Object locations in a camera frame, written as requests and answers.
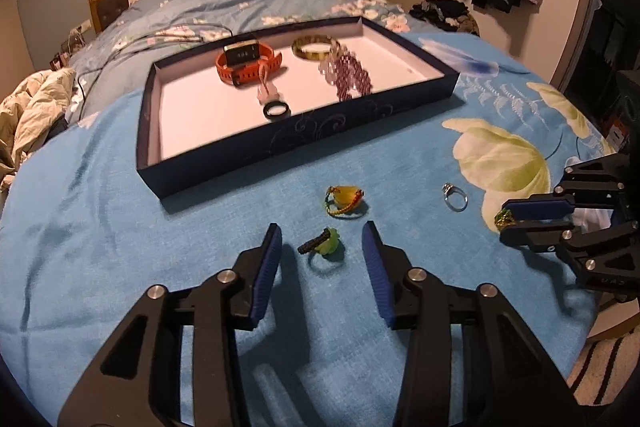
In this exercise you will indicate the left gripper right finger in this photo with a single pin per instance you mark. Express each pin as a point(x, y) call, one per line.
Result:
point(387, 267)

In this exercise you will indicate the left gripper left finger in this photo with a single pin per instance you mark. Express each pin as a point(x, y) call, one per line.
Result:
point(256, 269)

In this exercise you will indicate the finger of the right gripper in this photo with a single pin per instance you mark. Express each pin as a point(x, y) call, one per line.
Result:
point(537, 235)
point(538, 209)

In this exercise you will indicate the orange smart watch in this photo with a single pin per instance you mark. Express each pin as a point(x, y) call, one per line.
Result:
point(244, 62)

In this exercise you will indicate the dark blue shallow box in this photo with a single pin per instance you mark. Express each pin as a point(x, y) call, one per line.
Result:
point(193, 127)

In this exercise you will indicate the light blue floral blanket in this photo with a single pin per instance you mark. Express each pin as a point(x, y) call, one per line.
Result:
point(82, 237)

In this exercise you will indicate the dark clothes pile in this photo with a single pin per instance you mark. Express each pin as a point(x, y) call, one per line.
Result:
point(447, 15)

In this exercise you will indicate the grey-blue floral duvet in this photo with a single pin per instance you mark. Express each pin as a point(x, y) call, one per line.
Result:
point(118, 60)

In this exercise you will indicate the beige crumpled jacket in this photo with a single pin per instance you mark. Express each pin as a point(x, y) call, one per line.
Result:
point(27, 116)

